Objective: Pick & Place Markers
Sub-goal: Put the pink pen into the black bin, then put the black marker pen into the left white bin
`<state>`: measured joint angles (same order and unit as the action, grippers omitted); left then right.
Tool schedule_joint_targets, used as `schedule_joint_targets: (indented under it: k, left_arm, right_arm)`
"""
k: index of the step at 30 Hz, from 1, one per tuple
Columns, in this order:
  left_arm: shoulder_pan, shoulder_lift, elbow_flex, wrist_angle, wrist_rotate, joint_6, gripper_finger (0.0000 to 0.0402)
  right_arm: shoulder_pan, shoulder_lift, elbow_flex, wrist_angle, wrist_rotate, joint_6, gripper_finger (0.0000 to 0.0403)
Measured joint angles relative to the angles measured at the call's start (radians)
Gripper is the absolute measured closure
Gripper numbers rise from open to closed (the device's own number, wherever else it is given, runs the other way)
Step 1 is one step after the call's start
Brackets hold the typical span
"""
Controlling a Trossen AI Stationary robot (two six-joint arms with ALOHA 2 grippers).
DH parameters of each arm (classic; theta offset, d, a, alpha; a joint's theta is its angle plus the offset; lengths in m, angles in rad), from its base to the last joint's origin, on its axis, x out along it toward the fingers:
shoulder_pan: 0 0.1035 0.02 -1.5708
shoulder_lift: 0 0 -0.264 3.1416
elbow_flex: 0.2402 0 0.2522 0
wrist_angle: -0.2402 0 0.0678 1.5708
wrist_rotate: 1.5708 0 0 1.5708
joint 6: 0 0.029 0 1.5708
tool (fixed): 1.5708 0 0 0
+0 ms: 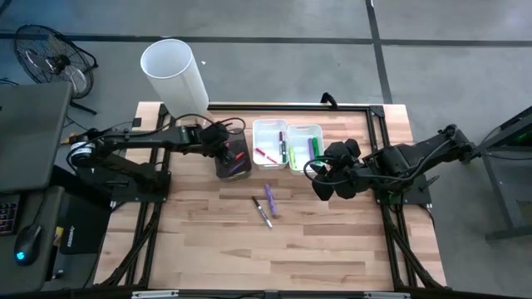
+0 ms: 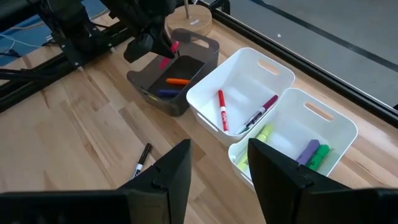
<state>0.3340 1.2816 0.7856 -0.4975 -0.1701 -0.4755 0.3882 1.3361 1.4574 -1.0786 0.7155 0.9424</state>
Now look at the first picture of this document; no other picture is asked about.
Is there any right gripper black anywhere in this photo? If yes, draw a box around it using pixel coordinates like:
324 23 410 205
311 138 370 202

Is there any lavender highlighter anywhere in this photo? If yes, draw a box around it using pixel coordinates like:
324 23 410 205
264 184 279 220

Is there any black box with white logo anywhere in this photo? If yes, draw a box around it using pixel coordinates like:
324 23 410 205
59 194 113 255

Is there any dark brown plastic bin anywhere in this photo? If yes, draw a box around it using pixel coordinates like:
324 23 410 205
214 128 254 183

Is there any white plastic bin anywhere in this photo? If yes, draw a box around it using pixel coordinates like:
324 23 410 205
252 119 290 171
286 123 325 176

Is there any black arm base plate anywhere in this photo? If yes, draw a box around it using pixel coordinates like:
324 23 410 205
372 172 433 205
76 160 171 204

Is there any red thin marker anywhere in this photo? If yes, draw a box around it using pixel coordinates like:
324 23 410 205
254 147 278 164

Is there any silver edge bracket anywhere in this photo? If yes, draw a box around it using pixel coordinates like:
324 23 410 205
363 292 411 299
131 290 180 299

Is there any black computer mouse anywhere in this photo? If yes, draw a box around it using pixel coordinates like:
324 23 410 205
13 223 43 267

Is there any grey monitor back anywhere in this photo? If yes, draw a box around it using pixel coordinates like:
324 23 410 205
0 81 74 193

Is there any black floor fan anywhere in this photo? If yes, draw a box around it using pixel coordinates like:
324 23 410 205
12 23 100 116

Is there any white lamp with wooden base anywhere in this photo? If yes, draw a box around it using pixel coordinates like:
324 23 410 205
140 38 216 126

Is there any black aluminium table frame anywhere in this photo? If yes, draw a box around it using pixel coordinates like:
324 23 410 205
94 102 448 292

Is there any backlit black keyboard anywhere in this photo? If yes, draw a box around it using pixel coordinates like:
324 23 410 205
0 194 21 237

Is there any dark metal stand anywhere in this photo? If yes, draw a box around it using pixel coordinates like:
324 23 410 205
471 105 532 242

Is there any dark grey side desk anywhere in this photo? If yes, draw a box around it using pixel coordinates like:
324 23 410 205
0 185 67 295

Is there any black clamp handle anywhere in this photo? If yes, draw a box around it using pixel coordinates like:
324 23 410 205
319 91 340 110

